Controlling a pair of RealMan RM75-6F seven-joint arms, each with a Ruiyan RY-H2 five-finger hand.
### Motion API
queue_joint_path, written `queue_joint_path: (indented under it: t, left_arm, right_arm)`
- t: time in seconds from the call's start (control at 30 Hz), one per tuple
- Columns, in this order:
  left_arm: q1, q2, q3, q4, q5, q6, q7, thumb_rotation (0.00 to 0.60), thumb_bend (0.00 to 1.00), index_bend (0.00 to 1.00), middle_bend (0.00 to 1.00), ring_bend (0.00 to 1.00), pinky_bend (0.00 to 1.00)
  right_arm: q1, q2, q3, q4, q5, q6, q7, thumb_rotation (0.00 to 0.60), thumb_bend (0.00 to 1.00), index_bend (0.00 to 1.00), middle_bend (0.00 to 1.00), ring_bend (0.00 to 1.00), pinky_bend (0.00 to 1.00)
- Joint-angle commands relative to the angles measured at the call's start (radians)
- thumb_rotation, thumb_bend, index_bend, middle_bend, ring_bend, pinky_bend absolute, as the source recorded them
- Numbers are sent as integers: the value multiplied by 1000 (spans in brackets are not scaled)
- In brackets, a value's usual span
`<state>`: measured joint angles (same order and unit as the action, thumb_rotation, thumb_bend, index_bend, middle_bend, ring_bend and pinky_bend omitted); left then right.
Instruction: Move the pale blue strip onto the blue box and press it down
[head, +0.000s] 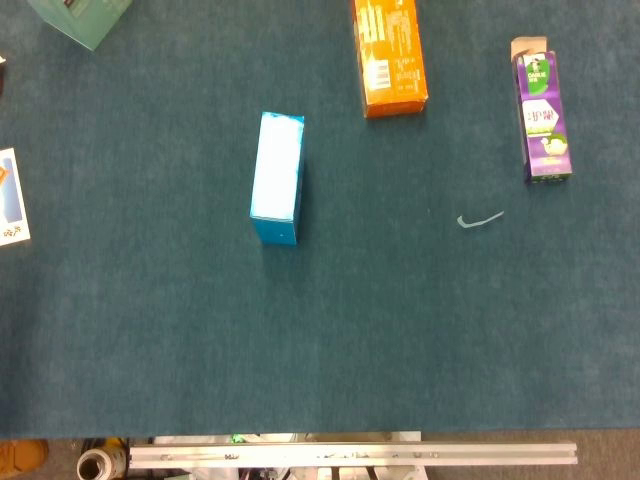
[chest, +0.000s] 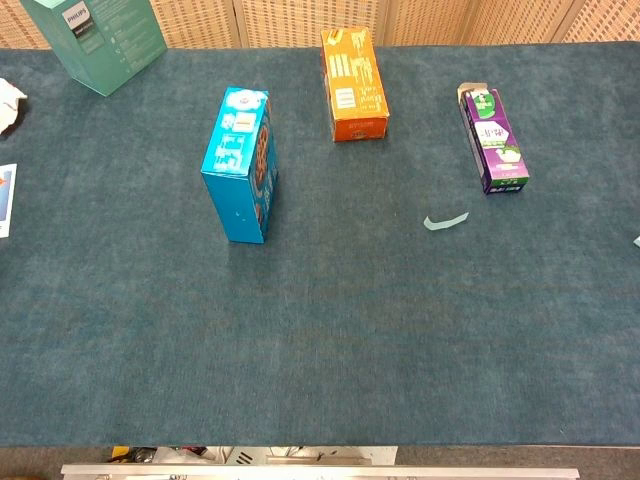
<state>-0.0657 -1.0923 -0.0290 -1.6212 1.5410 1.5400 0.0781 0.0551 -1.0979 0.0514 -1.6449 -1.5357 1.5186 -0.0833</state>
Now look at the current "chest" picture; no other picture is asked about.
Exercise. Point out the blue cookie box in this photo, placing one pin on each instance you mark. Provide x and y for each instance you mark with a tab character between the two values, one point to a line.
235	200

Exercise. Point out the orange cardboard box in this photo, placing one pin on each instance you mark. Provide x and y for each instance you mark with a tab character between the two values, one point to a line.
357	75

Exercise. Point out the crumpled white wrapper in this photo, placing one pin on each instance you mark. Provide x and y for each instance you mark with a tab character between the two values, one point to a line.
9	107

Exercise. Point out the purple milk carton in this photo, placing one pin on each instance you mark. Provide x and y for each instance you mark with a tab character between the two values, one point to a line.
497	145

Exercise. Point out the teal table cloth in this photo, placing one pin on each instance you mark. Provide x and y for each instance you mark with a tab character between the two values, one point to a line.
320	325

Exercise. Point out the wicker folding screen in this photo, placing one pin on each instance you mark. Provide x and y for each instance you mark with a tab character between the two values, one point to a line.
280	22

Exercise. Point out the aluminium profile rail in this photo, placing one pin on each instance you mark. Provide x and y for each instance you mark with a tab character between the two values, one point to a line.
320	472

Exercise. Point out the small pale paper strip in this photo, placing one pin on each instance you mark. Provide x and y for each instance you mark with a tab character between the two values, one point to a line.
440	224

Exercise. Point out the green Philips box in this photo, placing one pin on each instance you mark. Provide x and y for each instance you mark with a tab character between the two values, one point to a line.
105	45

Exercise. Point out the white and blue card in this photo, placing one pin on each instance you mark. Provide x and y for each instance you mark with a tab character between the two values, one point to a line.
6	200

